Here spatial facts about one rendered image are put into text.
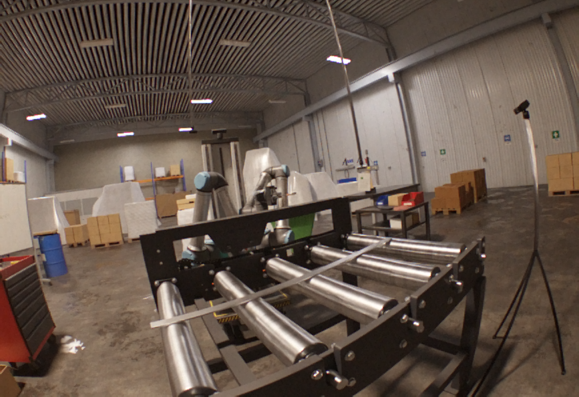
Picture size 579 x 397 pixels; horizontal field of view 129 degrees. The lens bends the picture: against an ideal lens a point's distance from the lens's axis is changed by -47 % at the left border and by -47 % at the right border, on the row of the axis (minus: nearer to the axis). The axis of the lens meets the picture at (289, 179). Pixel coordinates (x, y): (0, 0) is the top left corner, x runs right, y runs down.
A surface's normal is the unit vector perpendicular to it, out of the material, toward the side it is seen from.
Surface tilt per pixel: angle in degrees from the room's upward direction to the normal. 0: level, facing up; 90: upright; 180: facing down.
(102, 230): 90
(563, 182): 90
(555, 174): 90
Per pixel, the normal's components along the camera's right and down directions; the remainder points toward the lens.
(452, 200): -0.83, 0.11
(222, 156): 0.40, -0.07
